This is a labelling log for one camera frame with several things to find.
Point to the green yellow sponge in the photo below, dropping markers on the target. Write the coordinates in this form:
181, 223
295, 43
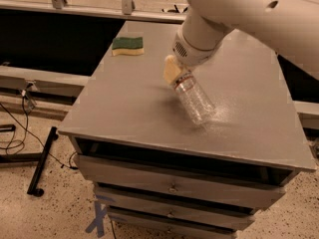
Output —
128, 46

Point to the blue tape cross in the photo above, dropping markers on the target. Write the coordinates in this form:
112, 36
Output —
97, 223

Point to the middle grey drawer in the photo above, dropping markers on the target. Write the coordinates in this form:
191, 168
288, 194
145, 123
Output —
173, 209

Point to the clear plastic water bottle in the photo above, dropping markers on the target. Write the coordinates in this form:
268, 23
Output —
194, 99

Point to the grey side bench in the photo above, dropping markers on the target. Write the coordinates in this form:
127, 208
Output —
49, 92

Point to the top grey drawer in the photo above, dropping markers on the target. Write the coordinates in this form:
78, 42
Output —
179, 183

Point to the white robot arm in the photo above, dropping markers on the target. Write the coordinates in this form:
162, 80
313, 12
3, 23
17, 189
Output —
289, 27

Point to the grey metal railing frame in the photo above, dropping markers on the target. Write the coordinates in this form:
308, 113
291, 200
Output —
141, 10

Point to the black metal floor stand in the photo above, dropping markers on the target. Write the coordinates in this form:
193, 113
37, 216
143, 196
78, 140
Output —
40, 158

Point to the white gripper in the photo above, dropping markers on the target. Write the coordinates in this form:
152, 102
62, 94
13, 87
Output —
191, 55

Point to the grey drawer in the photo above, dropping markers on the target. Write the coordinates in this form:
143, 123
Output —
173, 209
169, 226
179, 183

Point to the grey drawer cabinet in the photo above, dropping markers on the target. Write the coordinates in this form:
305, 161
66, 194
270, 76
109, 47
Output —
127, 112

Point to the bottom grey drawer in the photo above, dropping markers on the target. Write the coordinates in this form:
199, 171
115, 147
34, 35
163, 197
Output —
169, 226

